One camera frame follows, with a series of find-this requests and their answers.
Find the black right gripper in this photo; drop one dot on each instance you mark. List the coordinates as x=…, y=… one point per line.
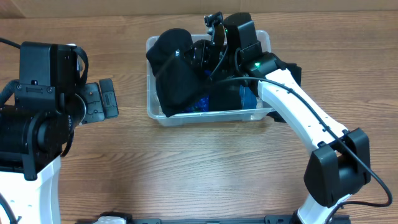
x=206, y=56

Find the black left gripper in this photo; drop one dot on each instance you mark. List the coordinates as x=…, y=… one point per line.
x=92, y=102

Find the large black garment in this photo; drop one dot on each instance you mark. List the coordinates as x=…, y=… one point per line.
x=178, y=87

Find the medium black garment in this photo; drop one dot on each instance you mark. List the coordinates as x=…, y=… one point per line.
x=225, y=97

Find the sparkly blue garment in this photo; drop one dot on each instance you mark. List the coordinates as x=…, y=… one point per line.
x=199, y=104

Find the blue denim jeans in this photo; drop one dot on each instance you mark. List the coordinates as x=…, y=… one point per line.
x=248, y=99

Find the small black garment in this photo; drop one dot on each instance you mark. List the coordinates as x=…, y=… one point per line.
x=296, y=73

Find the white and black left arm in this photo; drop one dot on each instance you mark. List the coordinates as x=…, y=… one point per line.
x=39, y=114

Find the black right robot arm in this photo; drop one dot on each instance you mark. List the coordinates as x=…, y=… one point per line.
x=339, y=164

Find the clear plastic storage bin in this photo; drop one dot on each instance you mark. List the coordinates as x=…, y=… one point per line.
x=155, y=112

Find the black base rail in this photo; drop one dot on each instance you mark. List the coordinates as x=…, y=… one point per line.
x=117, y=217

